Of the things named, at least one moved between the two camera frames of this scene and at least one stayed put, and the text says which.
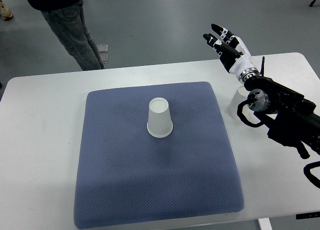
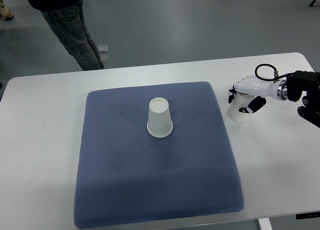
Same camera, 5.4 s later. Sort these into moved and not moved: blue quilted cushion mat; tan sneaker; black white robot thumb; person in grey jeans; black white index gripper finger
Moved: black white robot thumb; black white index gripper finger
Not moved: tan sneaker; blue quilted cushion mat; person in grey jeans
